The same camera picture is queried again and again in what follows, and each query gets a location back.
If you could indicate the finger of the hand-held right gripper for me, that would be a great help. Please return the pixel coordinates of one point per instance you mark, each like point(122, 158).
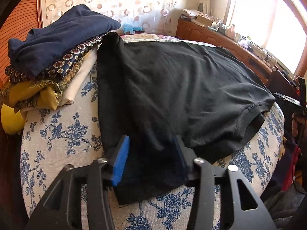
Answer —
point(287, 98)

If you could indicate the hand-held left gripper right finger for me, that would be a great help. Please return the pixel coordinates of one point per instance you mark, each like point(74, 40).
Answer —
point(181, 158)

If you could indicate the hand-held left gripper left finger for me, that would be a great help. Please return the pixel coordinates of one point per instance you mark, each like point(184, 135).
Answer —
point(121, 159)

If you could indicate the black printed t-shirt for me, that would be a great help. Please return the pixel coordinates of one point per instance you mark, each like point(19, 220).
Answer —
point(179, 88)

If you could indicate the blue floral bed sheet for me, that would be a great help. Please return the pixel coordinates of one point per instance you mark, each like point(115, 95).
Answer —
point(64, 129)

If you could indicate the red and navy cloth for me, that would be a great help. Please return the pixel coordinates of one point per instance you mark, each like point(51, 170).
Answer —
point(291, 165)

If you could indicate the purple crumpled tissue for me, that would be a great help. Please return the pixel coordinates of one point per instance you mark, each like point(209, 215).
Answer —
point(244, 44)

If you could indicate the window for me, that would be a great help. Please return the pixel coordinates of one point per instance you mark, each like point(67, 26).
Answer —
point(271, 16)

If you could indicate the pink bottle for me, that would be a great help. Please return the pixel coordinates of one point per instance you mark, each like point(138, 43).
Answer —
point(231, 31)

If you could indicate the cream folded cloth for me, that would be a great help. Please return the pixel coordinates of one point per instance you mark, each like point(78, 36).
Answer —
point(76, 81)

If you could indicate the wooden low cabinet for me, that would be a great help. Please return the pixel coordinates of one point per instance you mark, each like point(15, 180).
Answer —
point(215, 40)

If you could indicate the yellow patterned cloth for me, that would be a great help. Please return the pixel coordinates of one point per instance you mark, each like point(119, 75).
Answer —
point(33, 91)

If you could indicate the navy medallion-patterned scarf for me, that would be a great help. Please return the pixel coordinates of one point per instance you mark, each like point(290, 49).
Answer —
point(67, 61)

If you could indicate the cardboard box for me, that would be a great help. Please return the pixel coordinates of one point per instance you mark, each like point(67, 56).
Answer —
point(203, 21)

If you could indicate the yellow pillow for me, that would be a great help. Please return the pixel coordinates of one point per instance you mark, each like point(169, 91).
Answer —
point(10, 122)

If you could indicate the pink floral quilt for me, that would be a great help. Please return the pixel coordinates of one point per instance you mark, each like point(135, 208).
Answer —
point(153, 37)

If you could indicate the floral cloth pile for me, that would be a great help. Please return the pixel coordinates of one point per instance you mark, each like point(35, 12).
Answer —
point(191, 14)

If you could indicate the blue tissue box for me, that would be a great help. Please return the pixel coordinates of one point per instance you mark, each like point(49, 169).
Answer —
point(132, 28)

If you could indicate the navy folded garment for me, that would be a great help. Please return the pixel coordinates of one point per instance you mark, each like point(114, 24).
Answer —
point(62, 33)

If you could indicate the sheer circle-patterned curtain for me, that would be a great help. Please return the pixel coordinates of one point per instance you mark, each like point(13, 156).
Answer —
point(108, 0)

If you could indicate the wooden slatted wardrobe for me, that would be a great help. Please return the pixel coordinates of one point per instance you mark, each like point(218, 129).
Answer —
point(21, 16)

